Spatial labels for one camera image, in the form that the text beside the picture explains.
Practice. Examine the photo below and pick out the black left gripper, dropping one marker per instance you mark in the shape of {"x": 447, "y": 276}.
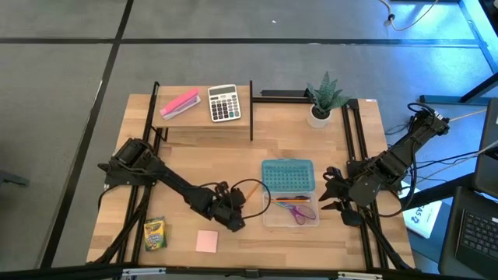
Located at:
{"x": 227, "y": 202}

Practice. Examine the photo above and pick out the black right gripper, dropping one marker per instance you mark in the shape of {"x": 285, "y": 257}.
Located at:
{"x": 363, "y": 190}

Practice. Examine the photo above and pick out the pink sticky note pad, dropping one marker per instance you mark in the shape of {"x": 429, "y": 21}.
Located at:
{"x": 206, "y": 241}

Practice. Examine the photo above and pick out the clear pencil case teal lid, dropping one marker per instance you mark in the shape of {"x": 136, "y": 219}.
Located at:
{"x": 288, "y": 175}

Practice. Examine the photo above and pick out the yellow green crayon box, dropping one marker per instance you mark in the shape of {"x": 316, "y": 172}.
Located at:
{"x": 155, "y": 235}

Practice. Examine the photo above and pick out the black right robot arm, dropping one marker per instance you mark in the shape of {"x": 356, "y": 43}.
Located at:
{"x": 404, "y": 151}

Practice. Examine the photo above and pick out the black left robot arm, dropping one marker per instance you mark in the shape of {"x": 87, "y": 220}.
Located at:
{"x": 175, "y": 180}

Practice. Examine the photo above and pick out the dark pen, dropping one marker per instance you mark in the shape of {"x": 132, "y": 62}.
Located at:
{"x": 292, "y": 198}

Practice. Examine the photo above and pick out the white box blue print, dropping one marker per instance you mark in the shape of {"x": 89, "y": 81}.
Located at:
{"x": 422, "y": 219}

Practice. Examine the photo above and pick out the potted snake plant white pot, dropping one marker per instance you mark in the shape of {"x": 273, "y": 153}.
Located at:
{"x": 320, "y": 118}

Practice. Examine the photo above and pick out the wooden desk shelf black legs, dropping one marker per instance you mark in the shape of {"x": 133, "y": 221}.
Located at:
{"x": 194, "y": 120}

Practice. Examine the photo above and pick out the white desk calculator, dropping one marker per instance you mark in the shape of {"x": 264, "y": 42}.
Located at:
{"x": 224, "y": 105}

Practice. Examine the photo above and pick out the pink stapler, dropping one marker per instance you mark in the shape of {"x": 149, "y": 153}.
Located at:
{"x": 179, "y": 102}

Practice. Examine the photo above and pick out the black laptop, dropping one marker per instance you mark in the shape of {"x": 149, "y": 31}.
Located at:
{"x": 480, "y": 233}

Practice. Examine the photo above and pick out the dark monitor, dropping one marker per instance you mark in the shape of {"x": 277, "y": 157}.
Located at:
{"x": 488, "y": 171}

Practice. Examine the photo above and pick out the dark floor stand foot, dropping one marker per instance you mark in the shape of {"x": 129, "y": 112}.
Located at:
{"x": 11, "y": 179}

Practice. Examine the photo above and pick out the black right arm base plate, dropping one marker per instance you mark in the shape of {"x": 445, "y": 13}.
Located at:
{"x": 395, "y": 186}

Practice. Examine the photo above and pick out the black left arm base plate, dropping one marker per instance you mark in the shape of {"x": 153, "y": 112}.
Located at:
{"x": 116, "y": 181}

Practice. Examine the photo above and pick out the black desk leg frame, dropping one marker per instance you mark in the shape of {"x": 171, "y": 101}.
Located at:
{"x": 447, "y": 99}

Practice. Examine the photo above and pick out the black aluminium table frame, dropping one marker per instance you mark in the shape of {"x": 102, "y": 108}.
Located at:
{"x": 58, "y": 273}

